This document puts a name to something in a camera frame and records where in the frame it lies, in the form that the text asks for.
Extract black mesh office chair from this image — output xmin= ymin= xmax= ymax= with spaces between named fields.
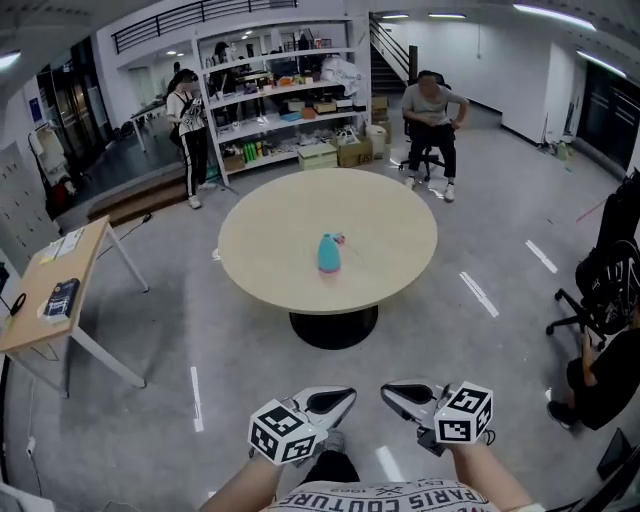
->
xmin=545 ymin=168 xmax=640 ymax=351

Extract person's right forearm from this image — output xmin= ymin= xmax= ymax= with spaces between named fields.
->
xmin=452 ymin=442 xmax=534 ymax=512

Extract white waste bin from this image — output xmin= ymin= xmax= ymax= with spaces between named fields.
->
xmin=365 ymin=124 xmax=389 ymax=161

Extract brown cardboard box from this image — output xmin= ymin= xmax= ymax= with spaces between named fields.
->
xmin=336 ymin=136 xmax=374 ymax=168

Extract round beige pedestal table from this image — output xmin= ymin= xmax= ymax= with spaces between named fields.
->
xmin=217 ymin=167 xmax=439 ymax=350

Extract dark wooden platform step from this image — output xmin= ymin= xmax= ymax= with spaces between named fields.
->
xmin=86 ymin=163 xmax=222 ymax=227

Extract black swivel office chair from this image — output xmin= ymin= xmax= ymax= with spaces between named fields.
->
xmin=398 ymin=71 xmax=460 ymax=182

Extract person's white printed t-shirt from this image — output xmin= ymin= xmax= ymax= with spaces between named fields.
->
xmin=264 ymin=478 xmax=551 ymax=512

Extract black mezzanine railing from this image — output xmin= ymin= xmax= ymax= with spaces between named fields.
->
xmin=110 ymin=0 xmax=300 ymax=56

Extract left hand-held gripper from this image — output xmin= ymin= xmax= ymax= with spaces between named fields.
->
xmin=247 ymin=385 xmax=358 ymax=467

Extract person's left forearm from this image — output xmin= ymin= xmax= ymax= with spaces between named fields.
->
xmin=199 ymin=452 xmax=301 ymax=512

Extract clothes rack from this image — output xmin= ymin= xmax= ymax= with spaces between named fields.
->
xmin=26 ymin=121 xmax=77 ymax=202

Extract black railed staircase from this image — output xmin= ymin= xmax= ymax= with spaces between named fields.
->
xmin=368 ymin=13 xmax=419 ymax=97

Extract person's leg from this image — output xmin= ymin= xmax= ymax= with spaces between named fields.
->
xmin=304 ymin=449 xmax=362 ymax=485

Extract grey metal lockers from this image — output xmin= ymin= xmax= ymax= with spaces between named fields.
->
xmin=0 ymin=141 xmax=63 ymax=267

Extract long ceiling light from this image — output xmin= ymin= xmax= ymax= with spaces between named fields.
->
xmin=574 ymin=48 xmax=627 ymax=79
xmin=513 ymin=2 xmax=597 ymax=32

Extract papers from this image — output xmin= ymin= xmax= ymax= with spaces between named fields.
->
xmin=41 ymin=230 xmax=84 ymax=263

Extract white cloth bundle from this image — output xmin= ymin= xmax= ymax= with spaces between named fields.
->
xmin=319 ymin=54 xmax=365 ymax=95

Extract white storage shelf unit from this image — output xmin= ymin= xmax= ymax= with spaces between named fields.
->
xmin=191 ymin=18 xmax=374 ymax=187

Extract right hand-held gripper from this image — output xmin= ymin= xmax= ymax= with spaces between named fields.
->
xmin=379 ymin=378 xmax=495 ymax=458

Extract dark blue box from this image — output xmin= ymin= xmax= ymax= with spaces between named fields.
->
xmin=43 ymin=277 xmax=82 ymax=322

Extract light wood rectangular desk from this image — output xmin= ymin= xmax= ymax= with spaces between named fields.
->
xmin=0 ymin=215 xmax=150 ymax=400

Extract white green crate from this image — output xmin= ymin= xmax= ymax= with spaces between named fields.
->
xmin=297 ymin=142 xmax=339 ymax=171

